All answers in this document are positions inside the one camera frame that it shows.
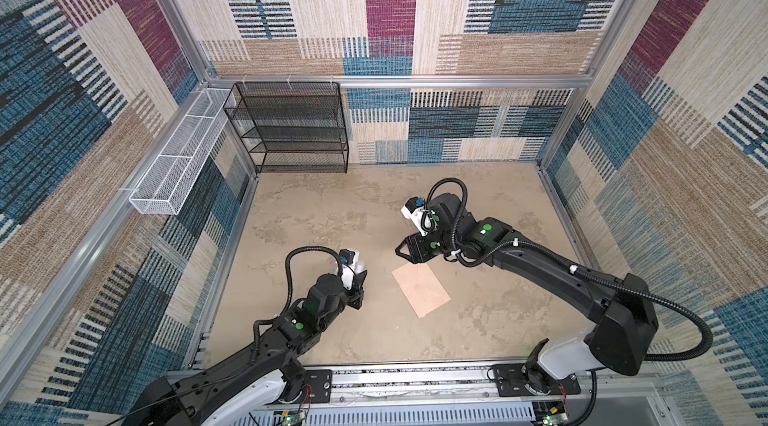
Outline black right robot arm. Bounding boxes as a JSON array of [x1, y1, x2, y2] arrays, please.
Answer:
[[396, 193, 658, 395]]

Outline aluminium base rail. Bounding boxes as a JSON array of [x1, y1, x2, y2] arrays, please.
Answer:
[[149, 358, 679, 426]]

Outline black wire shelf rack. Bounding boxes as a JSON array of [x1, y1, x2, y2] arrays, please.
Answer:
[[224, 82, 350, 174]]

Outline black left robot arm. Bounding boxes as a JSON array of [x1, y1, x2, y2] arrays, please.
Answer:
[[123, 267, 368, 425]]

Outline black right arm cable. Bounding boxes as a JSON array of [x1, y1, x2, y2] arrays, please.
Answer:
[[419, 177, 714, 426]]

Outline white wire mesh basket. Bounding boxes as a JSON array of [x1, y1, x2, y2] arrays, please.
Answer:
[[129, 88, 230, 215]]

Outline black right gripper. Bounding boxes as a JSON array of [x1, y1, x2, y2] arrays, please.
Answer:
[[394, 225, 459, 266]]

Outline pink envelope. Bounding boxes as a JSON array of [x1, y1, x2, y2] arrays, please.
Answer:
[[392, 263, 451, 319]]

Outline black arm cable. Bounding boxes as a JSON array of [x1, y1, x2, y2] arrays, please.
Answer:
[[251, 245, 344, 355], [419, 177, 714, 426]]

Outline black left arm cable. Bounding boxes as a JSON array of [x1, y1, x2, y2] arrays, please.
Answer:
[[251, 245, 344, 355]]

